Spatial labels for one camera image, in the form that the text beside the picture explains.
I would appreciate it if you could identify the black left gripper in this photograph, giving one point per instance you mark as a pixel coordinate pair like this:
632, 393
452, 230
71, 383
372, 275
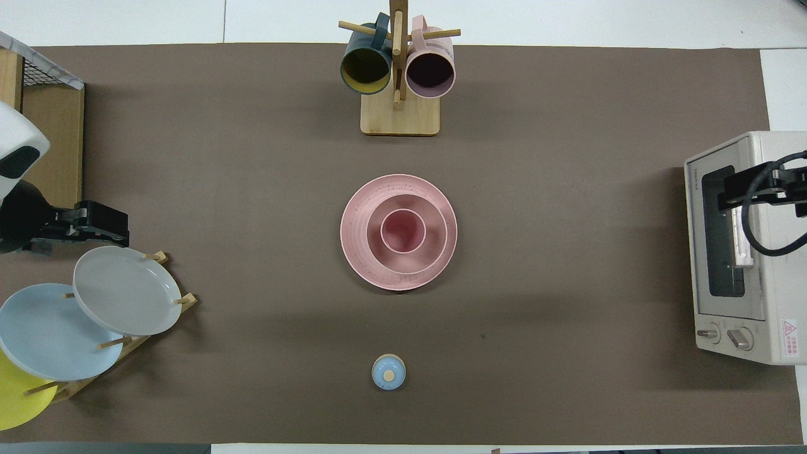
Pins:
63, 227

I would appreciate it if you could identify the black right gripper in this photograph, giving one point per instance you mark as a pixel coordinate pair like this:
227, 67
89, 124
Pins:
785, 189

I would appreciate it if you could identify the pink cup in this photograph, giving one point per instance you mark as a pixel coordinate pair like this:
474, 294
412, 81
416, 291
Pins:
403, 230

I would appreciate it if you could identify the pink bowl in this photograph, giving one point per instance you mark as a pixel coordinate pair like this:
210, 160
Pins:
435, 252

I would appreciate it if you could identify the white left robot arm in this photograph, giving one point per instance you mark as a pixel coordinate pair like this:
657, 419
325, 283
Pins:
16, 145

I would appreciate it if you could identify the grey plate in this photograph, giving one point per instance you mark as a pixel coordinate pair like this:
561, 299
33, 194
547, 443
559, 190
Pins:
126, 290

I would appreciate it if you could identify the beige toaster oven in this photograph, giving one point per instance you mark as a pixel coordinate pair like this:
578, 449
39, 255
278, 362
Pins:
775, 284

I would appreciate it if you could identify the wooden plate rack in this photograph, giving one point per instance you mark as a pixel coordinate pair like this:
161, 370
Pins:
186, 301

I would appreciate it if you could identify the light blue plate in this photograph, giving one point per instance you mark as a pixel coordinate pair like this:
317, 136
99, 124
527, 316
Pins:
44, 334

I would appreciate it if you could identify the brown table mat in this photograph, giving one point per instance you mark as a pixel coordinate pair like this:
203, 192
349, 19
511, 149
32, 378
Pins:
567, 126

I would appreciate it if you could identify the yellow plate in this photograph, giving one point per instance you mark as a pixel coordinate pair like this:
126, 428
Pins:
19, 397

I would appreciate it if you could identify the pink plate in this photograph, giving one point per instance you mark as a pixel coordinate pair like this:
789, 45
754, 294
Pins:
359, 252

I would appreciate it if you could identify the dark teal mug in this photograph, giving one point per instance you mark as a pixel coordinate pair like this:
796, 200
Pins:
365, 69

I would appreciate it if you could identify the wooden mug tree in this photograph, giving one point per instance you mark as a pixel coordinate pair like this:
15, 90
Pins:
400, 116

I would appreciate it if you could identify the pale pink mug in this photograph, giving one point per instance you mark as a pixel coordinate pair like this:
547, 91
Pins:
430, 72

